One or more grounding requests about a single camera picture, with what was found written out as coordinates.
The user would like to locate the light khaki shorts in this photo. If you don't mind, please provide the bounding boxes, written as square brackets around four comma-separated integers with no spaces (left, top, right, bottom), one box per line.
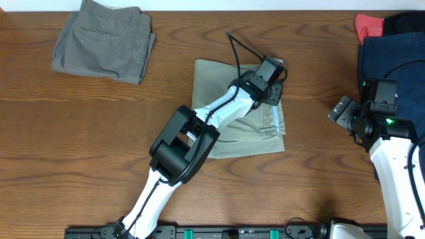
[192,59,286,159]

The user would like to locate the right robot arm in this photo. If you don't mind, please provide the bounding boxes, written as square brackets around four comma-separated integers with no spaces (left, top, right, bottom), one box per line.
[328,78,424,238]

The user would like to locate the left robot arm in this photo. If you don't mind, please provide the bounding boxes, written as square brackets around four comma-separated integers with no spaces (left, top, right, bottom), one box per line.
[100,56,288,238]

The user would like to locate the navy blue shorts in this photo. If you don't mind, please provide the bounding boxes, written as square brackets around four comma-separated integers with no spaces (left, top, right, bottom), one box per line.
[357,31,425,183]

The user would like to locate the red garment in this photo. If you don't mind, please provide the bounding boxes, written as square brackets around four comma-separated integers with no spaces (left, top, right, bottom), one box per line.
[355,14,384,45]

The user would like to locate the black garment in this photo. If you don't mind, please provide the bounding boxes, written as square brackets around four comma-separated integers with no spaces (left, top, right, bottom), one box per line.
[382,11,425,36]

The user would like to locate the folded grey shorts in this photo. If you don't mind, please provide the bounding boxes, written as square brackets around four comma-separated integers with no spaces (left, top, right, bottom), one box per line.
[52,0,156,85]

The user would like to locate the left black cable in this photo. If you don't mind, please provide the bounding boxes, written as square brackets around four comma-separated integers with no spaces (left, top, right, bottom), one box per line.
[119,31,288,239]

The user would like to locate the black cable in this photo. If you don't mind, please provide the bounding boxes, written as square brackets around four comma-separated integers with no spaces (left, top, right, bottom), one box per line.
[119,31,288,239]
[383,59,425,230]

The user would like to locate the right black cable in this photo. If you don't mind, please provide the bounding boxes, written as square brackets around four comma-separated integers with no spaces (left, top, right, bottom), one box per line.
[383,59,425,230]

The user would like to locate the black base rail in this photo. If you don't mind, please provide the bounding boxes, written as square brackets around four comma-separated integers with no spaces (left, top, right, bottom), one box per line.
[64,224,387,239]

